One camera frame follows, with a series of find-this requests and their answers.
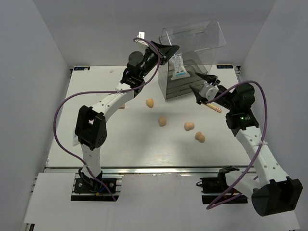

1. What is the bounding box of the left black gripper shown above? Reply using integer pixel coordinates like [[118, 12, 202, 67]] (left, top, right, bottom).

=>
[[139, 41, 179, 79]]

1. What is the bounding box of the white blue sachet packet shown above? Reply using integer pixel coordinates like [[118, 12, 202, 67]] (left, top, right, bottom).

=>
[[170, 54, 190, 80]]

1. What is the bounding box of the clear acrylic organizer box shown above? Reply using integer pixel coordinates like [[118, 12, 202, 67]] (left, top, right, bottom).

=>
[[158, 20, 226, 101]]

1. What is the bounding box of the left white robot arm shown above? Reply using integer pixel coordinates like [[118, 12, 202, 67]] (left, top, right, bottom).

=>
[[75, 42, 180, 192]]

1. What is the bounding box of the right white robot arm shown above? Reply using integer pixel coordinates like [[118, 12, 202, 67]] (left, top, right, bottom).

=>
[[190, 73, 303, 217]]

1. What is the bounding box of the beige makeup sponge right upper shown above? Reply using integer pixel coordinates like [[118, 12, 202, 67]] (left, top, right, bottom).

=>
[[184, 122, 195, 131]]

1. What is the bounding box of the beige makeup sponge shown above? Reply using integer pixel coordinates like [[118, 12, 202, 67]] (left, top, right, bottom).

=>
[[158, 116, 167, 127], [184, 122, 195, 131], [146, 98, 154, 108], [195, 131, 205, 143]]

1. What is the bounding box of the beige makeup sponge right lower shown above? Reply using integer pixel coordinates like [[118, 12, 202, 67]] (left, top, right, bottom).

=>
[[195, 131, 205, 143]]

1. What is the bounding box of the beige makeup sponge centre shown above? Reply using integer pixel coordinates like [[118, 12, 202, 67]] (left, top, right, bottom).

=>
[[158, 116, 167, 127]]

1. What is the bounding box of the beige makeup sponge far left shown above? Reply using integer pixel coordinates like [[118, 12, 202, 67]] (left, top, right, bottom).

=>
[[146, 98, 154, 108]]

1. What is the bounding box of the beige rose-gold lipstick pen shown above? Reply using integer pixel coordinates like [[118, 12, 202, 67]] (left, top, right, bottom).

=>
[[206, 103, 222, 113]]

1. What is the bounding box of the right blue table label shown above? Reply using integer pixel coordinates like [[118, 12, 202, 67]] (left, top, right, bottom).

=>
[[216, 64, 234, 69]]

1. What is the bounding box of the blue table label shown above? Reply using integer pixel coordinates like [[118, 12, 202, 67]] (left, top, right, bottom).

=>
[[216, 64, 234, 69], [73, 66, 90, 71]]

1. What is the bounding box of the left blue table label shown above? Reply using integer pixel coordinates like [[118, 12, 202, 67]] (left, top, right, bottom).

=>
[[73, 66, 90, 71]]

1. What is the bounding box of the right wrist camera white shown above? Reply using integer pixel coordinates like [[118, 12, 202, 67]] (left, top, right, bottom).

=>
[[199, 82, 219, 101]]

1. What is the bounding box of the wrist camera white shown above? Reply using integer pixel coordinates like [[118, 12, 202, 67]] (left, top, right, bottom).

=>
[[199, 82, 219, 101], [135, 31, 150, 49]]

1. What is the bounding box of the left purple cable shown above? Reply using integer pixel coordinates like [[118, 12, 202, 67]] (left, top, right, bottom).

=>
[[53, 38, 164, 202]]

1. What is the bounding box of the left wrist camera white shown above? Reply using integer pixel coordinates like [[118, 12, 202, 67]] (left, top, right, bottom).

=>
[[135, 31, 150, 49]]

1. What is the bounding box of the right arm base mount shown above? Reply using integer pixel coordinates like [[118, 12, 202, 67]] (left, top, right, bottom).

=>
[[196, 166, 248, 205]]

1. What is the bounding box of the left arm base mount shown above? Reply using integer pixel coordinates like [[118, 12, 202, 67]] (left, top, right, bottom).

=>
[[71, 176, 122, 202]]

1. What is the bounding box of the aluminium rail front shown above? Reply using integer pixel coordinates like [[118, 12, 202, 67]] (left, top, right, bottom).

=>
[[44, 166, 256, 175]]

